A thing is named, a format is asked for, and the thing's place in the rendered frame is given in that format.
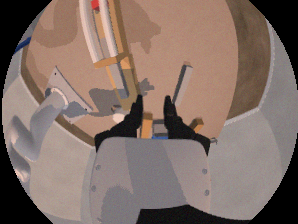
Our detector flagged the orange flat bar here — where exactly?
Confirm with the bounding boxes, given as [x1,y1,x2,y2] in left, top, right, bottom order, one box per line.
[141,113,153,138]
[190,118,204,133]

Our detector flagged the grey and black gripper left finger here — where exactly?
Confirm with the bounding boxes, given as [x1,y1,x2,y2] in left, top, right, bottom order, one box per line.
[94,94,143,154]

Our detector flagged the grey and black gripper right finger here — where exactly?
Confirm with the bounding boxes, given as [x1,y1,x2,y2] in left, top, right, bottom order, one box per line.
[163,95,211,156]

